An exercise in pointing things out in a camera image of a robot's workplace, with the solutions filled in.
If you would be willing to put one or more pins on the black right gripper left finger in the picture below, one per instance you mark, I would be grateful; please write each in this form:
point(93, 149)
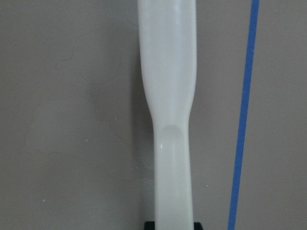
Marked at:
point(149, 225)

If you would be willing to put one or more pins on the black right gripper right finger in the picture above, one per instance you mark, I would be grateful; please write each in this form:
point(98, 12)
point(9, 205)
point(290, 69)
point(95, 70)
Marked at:
point(197, 226)

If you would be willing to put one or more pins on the beige hand brush black bristles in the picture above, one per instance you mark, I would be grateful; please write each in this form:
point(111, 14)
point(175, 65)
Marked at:
point(168, 49)

